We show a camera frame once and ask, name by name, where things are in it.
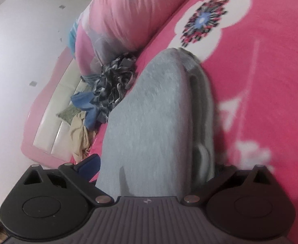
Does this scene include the pink white headboard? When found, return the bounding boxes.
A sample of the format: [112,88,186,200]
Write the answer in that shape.
[21,48,99,166]

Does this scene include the beige garment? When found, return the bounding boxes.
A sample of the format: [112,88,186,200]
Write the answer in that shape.
[68,110,98,163]

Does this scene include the blue garment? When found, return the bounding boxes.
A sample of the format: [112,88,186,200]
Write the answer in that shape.
[70,91,102,131]

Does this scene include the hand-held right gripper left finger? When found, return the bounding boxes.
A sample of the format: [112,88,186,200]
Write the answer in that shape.
[23,154,112,205]

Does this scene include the black white plaid shirt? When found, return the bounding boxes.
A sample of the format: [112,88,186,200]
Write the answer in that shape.
[91,52,138,123]

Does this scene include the gray sweatpants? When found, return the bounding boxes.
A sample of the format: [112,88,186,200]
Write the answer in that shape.
[96,48,217,198]

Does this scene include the green patterned pillow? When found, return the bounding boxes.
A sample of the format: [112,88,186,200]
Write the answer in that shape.
[56,105,81,127]

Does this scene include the pink floral duvet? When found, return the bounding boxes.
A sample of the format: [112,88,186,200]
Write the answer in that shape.
[66,0,208,75]

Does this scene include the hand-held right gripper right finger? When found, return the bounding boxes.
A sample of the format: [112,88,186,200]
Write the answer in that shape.
[183,165,274,205]

